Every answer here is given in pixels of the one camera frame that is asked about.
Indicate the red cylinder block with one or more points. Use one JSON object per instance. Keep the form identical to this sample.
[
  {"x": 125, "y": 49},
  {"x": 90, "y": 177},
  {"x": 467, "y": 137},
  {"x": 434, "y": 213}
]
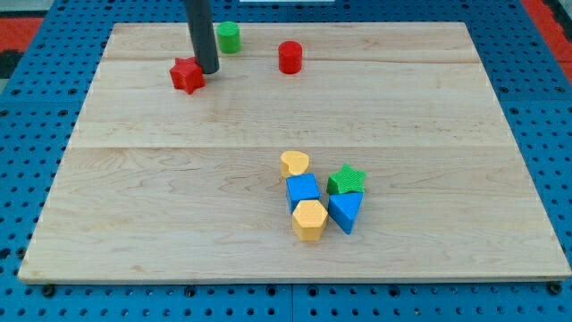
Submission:
[{"x": 290, "y": 55}]

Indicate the blue triangle block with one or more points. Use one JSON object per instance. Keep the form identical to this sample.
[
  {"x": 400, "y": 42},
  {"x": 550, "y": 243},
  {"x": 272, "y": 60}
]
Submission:
[{"x": 343, "y": 209}]

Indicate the blue cube block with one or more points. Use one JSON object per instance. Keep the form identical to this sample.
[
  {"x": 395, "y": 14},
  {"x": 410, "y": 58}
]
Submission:
[{"x": 301, "y": 187}]

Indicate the green star block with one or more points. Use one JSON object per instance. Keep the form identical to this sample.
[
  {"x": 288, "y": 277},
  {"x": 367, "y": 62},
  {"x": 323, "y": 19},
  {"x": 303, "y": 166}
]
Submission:
[{"x": 346, "y": 180}]

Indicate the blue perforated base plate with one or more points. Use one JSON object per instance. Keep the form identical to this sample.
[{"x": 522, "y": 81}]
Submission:
[{"x": 42, "y": 100}]

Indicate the red star block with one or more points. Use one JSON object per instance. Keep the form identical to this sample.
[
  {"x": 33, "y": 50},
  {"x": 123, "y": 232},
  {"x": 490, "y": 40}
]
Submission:
[{"x": 187, "y": 75}]

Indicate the yellow hexagon block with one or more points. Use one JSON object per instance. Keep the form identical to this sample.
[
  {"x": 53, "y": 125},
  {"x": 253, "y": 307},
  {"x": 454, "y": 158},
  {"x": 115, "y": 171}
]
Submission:
[{"x": 309, "y": 220}]

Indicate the green cylinder block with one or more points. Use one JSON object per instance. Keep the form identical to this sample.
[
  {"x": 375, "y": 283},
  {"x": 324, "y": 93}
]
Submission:
[{"x": 228, "y": 36}]

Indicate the yellow heart block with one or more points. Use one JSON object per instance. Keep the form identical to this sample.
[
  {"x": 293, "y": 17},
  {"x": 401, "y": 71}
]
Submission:
[{"x": 294, "y": 162}]

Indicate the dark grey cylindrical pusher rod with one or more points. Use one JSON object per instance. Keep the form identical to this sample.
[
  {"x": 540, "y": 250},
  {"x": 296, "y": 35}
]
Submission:
[{"x": 202, "y": 34}]

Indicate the wooden board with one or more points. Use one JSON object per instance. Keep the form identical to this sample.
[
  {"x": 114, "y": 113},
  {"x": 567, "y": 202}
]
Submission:
[{"x": 355, "y": 153}]

